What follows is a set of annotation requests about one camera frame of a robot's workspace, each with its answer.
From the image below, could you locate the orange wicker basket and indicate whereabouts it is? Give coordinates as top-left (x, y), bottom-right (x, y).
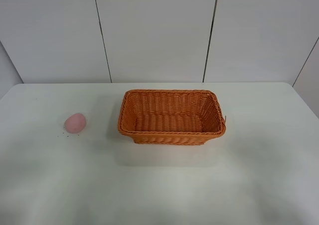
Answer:
top-left (118, 89), bottom-right (226, 145)

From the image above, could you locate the pink peach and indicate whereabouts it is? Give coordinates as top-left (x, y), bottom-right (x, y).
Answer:
top-left (64, 113), bottom-right (86, 133)

